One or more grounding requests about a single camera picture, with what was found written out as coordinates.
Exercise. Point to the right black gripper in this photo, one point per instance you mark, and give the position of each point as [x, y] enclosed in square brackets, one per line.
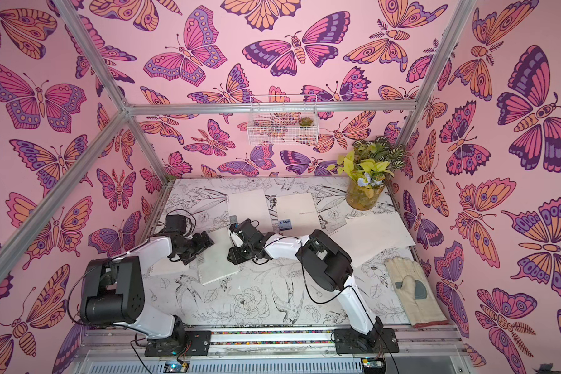
[242, 245]

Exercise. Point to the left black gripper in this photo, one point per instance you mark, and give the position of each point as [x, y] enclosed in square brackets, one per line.
[202, 245]

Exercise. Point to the CAMP spiral notebook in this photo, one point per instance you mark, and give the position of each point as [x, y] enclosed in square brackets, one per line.
[295, 214]

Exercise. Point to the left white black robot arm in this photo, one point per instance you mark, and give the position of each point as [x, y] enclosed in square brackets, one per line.
[113, 293]

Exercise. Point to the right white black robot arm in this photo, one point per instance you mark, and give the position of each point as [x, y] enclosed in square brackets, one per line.
[322, 260]

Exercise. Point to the small clear-spiral notebook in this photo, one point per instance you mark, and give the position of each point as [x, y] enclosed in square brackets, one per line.
[212, 263]

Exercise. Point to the potted green plant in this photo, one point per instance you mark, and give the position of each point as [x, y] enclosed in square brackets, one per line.
[370, 166]

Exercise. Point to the beige oven mitt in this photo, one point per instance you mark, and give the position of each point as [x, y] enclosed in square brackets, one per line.
[414, 293]

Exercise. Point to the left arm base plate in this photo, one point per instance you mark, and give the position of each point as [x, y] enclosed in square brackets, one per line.
[191, 343]

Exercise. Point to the white wire basket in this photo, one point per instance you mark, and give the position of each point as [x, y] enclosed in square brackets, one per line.
[284, 119]

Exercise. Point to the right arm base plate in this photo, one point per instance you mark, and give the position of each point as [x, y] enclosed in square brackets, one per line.
[349, 341]

